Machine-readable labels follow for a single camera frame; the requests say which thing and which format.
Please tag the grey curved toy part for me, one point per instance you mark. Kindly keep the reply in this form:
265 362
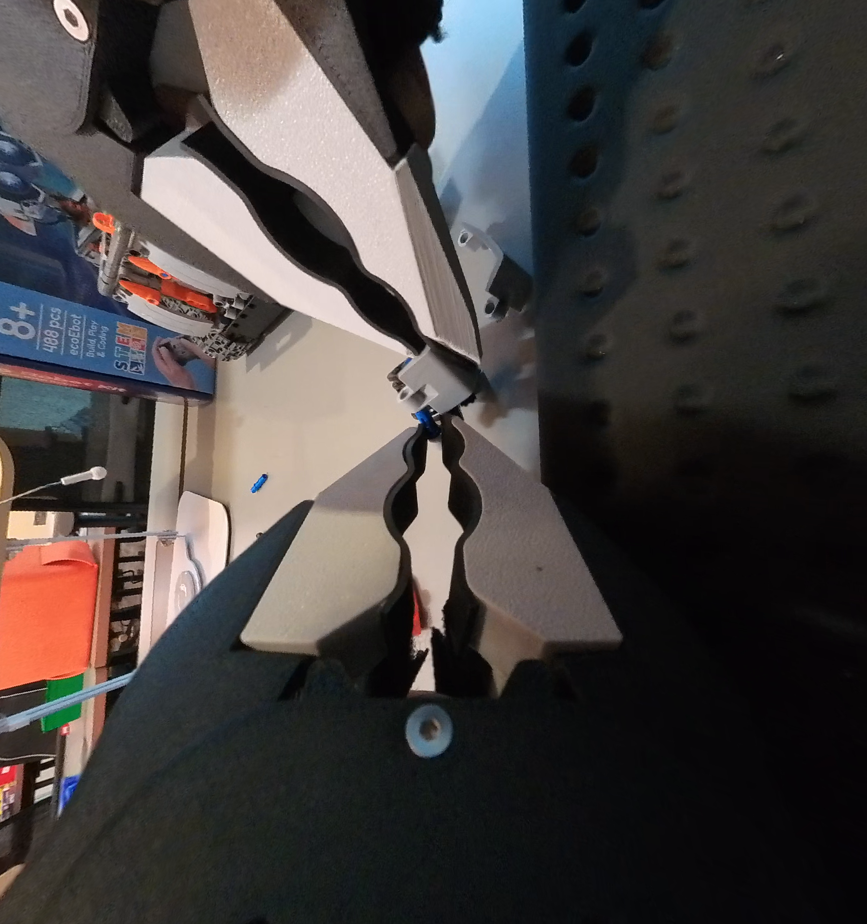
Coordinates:
498 275

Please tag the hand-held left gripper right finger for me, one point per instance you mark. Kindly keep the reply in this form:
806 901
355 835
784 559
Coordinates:
535 571

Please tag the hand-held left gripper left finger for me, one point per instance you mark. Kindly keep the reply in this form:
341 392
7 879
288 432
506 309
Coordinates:
332 571

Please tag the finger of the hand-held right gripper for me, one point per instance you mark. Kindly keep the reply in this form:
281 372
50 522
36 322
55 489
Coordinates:
332 130
246 217

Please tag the blue robot kit box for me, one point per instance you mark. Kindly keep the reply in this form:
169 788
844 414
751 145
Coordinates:
58 332

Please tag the white book stand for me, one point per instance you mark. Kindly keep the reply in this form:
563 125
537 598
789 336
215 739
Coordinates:
195 563

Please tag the grey orange tracked toy robot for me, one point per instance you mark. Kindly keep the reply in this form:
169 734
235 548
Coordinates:
188 296

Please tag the blue connector pin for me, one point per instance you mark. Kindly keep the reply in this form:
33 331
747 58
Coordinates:
260 482
426 420

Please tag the black foam pad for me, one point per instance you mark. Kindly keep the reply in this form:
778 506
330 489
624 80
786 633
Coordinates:
722 289

